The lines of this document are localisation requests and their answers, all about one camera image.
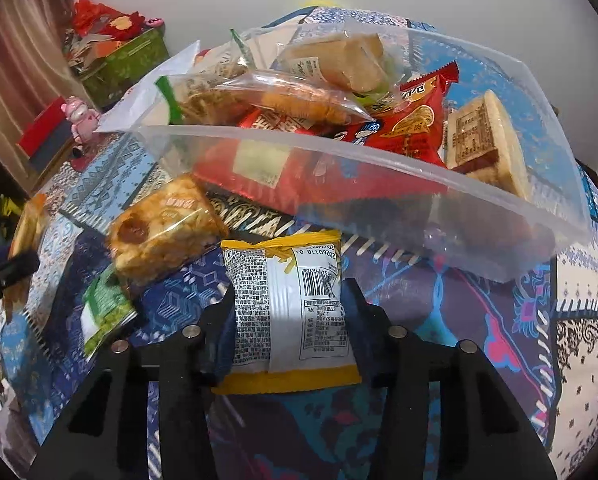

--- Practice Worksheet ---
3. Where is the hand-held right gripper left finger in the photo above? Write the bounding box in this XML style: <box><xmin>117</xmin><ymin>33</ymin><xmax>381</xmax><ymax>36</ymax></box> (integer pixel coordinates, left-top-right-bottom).
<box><xmin>29</xmin><ymin>280</ymin><xmax>240</xmax><ymax>480</ymax></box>

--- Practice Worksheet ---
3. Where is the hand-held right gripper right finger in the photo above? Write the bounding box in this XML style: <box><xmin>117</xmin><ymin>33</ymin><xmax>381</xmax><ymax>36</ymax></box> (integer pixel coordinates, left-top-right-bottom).
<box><xmin>341</xmin><ymin>277</ymin><xmax>558</xmax><ymax>480</ymax></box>

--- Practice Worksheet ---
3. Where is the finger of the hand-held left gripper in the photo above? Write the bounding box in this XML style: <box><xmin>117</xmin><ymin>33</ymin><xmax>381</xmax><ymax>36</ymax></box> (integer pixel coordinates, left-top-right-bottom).
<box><xmin>0</xmin><ymin>247</ymin><xmax>40</xmax><ymax>303</ymax></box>

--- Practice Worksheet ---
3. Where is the small orange cream snack packet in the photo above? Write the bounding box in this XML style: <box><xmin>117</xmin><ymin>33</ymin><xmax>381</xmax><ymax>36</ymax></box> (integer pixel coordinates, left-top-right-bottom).
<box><xmin>9</xmin><ymin>195</ymin><xmax>50</xmax><ymax>261</ymax></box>

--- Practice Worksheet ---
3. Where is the yellow and white snack packet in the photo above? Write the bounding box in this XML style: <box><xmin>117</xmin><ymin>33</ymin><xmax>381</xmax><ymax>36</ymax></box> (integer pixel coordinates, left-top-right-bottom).
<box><xmin>211</xmin><ymin>230</ymin><xmax>362</xmax><ymax>396</ymax></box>

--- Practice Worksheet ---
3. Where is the green snack packet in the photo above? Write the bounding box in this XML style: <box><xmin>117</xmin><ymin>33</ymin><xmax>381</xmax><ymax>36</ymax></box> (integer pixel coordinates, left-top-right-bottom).
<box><xmin>81</xmin><ymin>265</ymin><xmax>137</xmax><ymax>358</ymax></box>

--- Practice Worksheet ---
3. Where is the caramel nut pastry packet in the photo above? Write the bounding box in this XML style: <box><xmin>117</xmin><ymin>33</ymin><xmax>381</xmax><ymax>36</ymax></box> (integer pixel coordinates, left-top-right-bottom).
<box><xmin>106</xmin><ymin>175</ymin><xmax>230</xmax><ymax>286</ymax></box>

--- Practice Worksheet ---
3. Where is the clear plastic storage container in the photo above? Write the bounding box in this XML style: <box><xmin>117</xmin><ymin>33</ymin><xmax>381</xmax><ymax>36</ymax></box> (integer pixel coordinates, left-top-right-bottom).
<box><xmin>96</xmin><ymin>25</ymin><xmax>592</xmax><ymax>283</ymax></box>

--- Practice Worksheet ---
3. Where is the red cartoon snack packet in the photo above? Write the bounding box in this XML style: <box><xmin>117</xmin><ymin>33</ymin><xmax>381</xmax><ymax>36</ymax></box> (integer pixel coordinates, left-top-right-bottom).
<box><xmin>329</xmin><ymin>60</ymin><xmax>460</xmax><ymax>166</ymax></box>

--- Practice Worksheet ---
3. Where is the red packet with white label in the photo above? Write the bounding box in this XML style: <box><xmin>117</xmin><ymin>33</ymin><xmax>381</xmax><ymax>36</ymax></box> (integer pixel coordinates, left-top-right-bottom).
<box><xmin>194</xmin><ymin>107</ymin><xmax>340</xmax><ymax>211</ymax></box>

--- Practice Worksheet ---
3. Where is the long wafer packet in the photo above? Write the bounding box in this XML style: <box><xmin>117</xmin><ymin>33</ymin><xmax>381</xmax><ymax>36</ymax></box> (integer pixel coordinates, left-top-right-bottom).
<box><xmin>441</xmin><ymin>89</ymin><xmax>535</xmax><ymax>206</ymax></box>

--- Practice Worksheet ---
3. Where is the clear packet with green header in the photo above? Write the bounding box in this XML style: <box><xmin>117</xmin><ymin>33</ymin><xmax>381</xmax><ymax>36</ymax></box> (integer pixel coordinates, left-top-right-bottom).
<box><xmin>156</xmin><ymin>72</ymin><xmax>260</xmax><ymax>126</ymax></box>

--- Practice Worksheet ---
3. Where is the long clear biscuit packet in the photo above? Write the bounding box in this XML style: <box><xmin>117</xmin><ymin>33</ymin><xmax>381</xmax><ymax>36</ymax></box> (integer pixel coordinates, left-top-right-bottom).
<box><xmin>214</xmin><ymin>70</ymin><xmax>377</xmax><ymax>126</ymax></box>

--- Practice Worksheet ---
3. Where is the beige bread packet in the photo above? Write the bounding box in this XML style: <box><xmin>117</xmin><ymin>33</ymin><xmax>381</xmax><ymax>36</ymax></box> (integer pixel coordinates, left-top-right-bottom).
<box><xmin>274</xmin><ymin>32</ymin><xmax>395</xmax><ymax>96</ymax></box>

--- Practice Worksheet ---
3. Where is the blue patchwork printed blanket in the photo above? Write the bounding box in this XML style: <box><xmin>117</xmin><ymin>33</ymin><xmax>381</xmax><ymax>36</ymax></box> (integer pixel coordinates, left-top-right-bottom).
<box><xmin>0</xmin><ymin>5</ymin><xmax>598</xmax><ymax>480</ymax></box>

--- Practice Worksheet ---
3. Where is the red box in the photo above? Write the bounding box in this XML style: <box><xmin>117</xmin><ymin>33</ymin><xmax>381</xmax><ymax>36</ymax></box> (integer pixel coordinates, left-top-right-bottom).
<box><xmin>16</xmin><ymin>97</ymin><xmax>72</xmax><ymax>158</ymax></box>

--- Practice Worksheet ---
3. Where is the pink toy figure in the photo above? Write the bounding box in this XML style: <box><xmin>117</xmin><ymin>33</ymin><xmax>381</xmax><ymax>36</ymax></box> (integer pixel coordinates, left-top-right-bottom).
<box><xmin>61</xmin><ymin>96</ymin><xmax>102</xmax><ymax>146</ymax></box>

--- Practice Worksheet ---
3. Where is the striped brown curtain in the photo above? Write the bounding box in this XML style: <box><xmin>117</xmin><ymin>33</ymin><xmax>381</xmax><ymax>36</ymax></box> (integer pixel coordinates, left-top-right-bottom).
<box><xmin>0</xmin><ymin>0</ymin><xmax>87</xmax><ymax>171</ymax></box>

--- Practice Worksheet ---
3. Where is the green storage box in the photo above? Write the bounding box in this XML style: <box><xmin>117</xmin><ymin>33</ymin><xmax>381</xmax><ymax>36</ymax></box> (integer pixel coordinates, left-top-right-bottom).
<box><xmin>79</xmin><ymin>27</ymin><xmax>170</xmax><ymax>108</ymax></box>

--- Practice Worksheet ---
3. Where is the red plush toy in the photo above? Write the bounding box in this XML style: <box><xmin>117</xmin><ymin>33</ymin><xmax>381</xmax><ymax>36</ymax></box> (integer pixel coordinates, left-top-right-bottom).
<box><xmin>71</xmin><ymin>0</ymin><xmax>147</xmax><ymax>41</ymax></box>

